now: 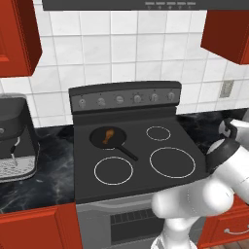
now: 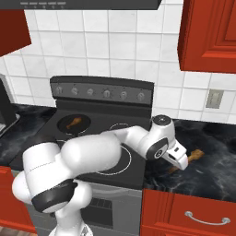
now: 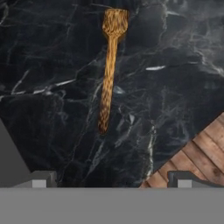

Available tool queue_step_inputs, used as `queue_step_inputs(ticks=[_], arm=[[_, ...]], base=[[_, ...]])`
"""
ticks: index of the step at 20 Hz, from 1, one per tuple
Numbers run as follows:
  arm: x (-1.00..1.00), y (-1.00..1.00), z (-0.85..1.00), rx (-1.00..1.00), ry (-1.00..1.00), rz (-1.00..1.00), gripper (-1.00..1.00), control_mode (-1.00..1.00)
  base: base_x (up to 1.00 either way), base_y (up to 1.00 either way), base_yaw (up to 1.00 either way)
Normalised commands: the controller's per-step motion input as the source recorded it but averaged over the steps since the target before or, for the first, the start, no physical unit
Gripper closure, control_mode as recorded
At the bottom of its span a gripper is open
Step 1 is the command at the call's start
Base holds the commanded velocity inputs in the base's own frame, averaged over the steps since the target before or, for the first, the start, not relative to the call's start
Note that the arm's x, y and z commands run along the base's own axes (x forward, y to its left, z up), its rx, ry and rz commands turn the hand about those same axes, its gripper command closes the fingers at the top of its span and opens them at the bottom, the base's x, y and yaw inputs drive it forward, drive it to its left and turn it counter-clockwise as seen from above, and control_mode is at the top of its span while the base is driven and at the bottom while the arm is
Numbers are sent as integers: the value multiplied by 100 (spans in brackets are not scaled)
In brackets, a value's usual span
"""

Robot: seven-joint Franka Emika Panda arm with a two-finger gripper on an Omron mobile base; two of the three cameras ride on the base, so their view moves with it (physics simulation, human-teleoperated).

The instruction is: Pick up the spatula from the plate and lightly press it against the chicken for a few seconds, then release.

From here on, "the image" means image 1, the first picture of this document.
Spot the brown chicken drumstick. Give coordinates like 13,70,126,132
101,128,116,146

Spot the black frying pan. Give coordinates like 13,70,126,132
89,125,139,162

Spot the dark grey stove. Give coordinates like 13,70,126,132
68,80,209,249

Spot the grey oven door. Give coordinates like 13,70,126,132
76,192,208,249

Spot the black coffee machine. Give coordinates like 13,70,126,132
0,93,41,185

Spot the dark grey range hood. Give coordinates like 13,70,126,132
41,0,249,12

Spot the red base cupboard door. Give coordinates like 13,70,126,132
0,201,84,249

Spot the red drawer front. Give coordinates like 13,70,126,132
196,194,249,249

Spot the grey wall socket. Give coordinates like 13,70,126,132
219,79,235,99

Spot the red wall cupboard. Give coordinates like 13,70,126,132
199,9,249,66
0,0,44,79

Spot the silver drawer handle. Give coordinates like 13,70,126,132
223,227,249,236

